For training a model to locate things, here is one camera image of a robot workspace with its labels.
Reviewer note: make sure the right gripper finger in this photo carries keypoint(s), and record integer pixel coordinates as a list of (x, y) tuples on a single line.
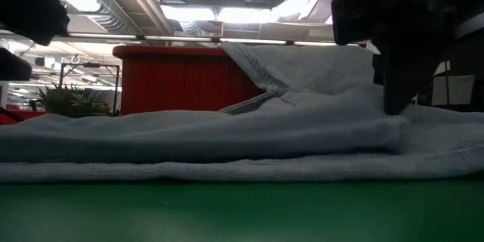
[(378, 70), (401, 90)]

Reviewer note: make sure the light blue denim jeans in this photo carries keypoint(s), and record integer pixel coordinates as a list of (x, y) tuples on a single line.
[(227, 140)]

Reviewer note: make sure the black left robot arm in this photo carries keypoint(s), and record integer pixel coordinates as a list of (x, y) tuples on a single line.
[(26, 7)]

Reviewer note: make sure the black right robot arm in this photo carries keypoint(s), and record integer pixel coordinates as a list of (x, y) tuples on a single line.
[(469, 7)]

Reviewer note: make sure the red plastic laundry basket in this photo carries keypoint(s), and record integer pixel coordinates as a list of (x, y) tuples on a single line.
[(170, 79)]

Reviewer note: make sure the white board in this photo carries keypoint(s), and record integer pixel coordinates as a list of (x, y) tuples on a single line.
[(457, 90)]

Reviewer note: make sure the long linear light bar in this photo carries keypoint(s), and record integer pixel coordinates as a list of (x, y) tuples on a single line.
[(181, 38)]

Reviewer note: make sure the green table mat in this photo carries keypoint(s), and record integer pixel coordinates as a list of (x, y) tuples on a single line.
[(227, 211)]

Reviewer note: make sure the small succulent plant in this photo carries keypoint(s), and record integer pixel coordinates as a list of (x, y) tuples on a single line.
[(72, 102)]

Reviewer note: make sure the red low bench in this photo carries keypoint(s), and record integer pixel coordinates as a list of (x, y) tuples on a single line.
[(15, 115)]

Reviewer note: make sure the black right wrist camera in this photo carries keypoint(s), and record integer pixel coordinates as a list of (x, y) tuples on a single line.
[(355, 19)]

